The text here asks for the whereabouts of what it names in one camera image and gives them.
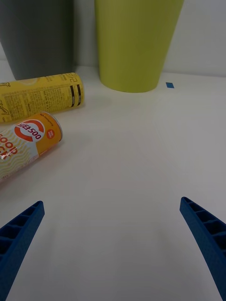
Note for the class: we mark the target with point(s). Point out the grey plastic waste bin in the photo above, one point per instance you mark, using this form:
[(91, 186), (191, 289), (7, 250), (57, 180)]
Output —
[(40, 40)]

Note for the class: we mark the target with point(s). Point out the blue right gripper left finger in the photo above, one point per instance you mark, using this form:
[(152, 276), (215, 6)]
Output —
[(18, 237)]

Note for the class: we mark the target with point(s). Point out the yellow-green plastic waste bin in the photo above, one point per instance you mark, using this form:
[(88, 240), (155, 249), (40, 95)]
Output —
[(134, 44)]

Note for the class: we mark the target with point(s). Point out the orange drink can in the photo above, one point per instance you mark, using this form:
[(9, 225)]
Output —
[(28, 145)]

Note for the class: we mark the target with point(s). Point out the yellow plastic bottle black cap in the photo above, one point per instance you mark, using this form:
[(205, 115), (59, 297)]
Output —
[(40, 98)]

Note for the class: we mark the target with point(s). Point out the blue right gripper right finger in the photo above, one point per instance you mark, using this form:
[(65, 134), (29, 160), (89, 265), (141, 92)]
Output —
[(207, 235)]

